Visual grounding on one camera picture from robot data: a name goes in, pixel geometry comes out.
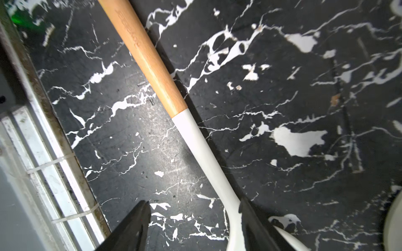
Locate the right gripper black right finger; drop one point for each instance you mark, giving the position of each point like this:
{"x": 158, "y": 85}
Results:
{"x": 258, "y": 236}

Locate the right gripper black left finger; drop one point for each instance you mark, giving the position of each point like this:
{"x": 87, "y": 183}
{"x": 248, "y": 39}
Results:
{"x": 131, "y": 234}

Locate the cream spoon wooden handle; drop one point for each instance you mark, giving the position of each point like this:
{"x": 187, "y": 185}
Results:
{"x": 130, "y": 29}

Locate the cream utensil rack stand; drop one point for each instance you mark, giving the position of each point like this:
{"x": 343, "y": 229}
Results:
{"x": 392, "y": 235}

